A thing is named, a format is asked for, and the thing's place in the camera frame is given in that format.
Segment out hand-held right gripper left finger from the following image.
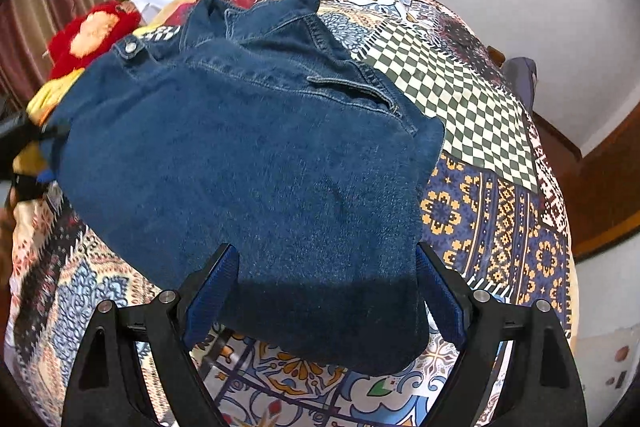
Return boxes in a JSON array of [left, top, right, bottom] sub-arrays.
[[61, 243, 241, 427]]

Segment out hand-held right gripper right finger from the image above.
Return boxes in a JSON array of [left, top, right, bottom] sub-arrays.
[[415, 241, 588, 427]]

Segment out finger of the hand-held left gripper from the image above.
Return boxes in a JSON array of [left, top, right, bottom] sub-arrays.
[[10, 171, 60, 204], [40, 119, 71, 142]]

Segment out blue denim jeans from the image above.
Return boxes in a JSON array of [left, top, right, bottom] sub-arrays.
[[37, 0, 446, 375]]

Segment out yellow cloth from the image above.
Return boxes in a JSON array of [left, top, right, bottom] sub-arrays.
[[12, 67, 86, 178]]

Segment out patchwork printed bedsheet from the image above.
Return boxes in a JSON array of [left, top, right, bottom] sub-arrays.
[[5, 0, 578, 427]]

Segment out red and orange plush toy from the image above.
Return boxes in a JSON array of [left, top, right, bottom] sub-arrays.
[[47, 0, 143, 80]]

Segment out brown wooden door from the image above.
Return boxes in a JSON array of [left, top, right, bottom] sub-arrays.
[[530, 72, 640, 263]]

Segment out grey cloth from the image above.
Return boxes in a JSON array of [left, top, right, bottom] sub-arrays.
[[502, 57, 538, 108]]

